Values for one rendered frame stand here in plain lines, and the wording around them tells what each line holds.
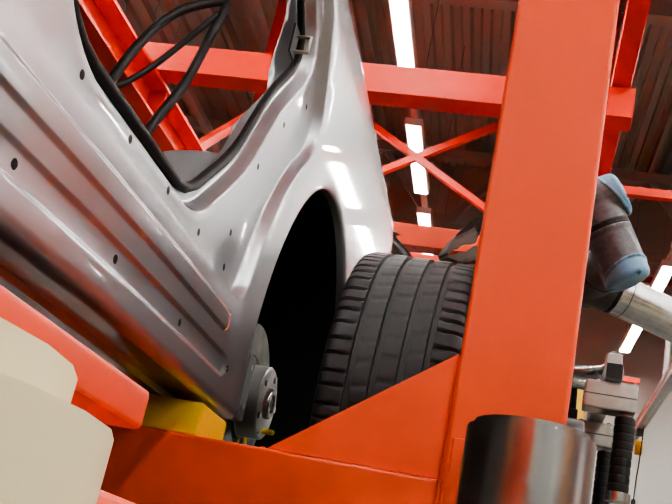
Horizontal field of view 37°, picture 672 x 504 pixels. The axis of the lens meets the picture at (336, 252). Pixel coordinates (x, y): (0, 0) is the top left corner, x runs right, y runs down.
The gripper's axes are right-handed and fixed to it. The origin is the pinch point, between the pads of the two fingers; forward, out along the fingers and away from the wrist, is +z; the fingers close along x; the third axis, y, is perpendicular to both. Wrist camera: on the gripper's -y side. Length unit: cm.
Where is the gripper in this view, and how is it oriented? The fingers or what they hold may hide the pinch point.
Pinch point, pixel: (444, 255)
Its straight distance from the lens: 201.0
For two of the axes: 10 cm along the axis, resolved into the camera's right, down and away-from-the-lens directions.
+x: -3.2, -9.3, 1.7
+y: 2.0, 1.1, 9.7
